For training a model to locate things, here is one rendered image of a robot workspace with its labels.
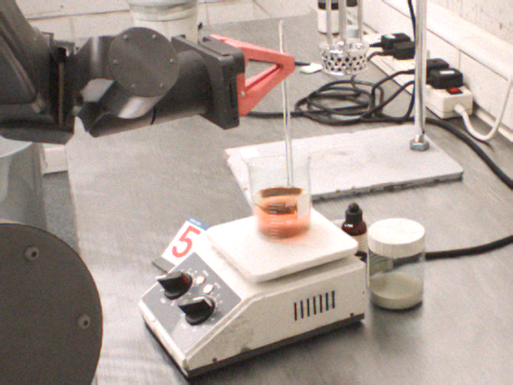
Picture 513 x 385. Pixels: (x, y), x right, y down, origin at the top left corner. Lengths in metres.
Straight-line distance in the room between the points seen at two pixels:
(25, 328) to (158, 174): 1.14
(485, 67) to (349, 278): 0.64
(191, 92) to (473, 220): 0.47
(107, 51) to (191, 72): 0.11
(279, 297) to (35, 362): 0.68
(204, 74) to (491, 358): 0.38
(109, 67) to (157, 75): 0.04
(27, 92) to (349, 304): 0.39
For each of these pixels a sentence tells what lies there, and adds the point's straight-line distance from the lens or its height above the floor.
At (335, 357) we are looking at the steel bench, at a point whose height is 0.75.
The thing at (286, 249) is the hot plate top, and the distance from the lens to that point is 0.92.
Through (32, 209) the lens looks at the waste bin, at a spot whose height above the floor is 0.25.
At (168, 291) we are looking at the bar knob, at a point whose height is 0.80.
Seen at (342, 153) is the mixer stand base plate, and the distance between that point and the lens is 1.36.
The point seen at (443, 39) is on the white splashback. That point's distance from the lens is 1.64.
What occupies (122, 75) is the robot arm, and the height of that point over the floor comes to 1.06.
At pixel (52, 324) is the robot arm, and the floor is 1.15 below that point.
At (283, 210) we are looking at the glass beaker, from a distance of 0.92.
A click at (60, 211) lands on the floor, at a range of 3.12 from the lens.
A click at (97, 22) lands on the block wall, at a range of 3.30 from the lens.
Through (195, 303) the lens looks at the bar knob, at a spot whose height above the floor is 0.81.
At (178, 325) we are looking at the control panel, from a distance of 0.92.
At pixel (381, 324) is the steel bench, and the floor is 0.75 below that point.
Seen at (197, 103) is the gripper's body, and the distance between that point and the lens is 0.84.
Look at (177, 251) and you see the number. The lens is 1.10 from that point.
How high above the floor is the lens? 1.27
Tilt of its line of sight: 27 degrees down
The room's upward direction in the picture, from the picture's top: 2 degrees counter-clockwise
